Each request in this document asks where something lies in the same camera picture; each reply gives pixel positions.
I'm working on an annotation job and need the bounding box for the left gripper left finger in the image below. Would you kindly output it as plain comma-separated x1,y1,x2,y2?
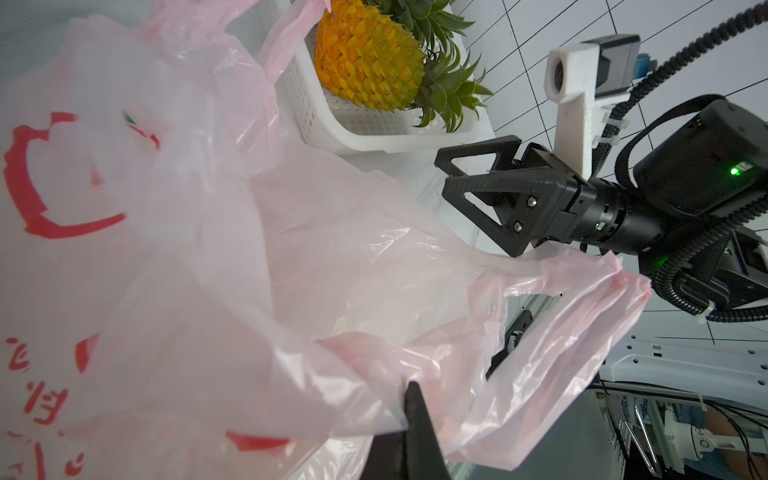
359,434,411,480

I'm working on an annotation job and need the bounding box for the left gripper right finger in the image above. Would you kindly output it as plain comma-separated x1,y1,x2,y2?
404,381,451,480

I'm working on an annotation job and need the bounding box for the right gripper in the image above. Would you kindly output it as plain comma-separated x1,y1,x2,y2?
434,135,666,257

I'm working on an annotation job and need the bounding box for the yellow pineapple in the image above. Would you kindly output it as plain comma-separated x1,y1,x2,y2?
313,0,493,133

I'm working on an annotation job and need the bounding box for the pink plastic bag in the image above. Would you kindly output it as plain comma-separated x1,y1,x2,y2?
1,1,650,479

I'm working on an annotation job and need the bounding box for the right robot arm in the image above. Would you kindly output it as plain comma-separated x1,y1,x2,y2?
435,3,767,323

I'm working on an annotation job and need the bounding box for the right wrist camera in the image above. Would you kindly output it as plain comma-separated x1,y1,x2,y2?
544,34,640,179

